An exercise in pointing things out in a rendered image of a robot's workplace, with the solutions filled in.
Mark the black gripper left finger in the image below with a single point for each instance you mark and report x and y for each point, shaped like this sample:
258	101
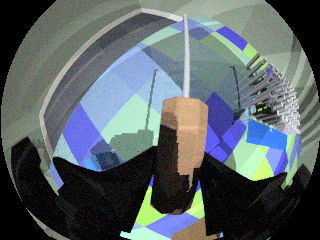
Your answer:
121	189

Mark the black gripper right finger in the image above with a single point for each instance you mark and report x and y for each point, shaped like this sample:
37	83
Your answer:
228	194

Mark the blue cube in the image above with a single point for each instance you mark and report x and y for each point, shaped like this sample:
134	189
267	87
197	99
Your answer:
95	162

